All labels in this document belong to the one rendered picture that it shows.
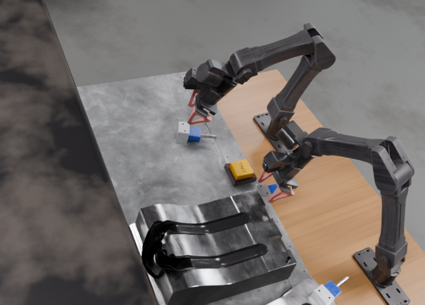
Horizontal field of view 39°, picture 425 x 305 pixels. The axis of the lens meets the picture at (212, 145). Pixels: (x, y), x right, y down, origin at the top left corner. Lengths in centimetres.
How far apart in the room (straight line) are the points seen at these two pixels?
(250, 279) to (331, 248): 33
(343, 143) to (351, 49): 241
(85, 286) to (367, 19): 412
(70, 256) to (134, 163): 160
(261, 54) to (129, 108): 54
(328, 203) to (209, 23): 212
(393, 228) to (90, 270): 144
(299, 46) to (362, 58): 221
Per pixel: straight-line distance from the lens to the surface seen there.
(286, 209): 189
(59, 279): 28
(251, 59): 174
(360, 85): 375
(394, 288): 186
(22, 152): 32
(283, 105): 193
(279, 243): 172
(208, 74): 172
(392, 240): 171
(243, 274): 162
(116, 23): 370
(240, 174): 187
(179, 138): 194
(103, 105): 204
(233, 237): 167
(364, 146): 159
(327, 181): 201
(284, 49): 176
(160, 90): 213
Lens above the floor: 225
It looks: 47 degrees down
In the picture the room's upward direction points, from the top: 16 degrees clockwise
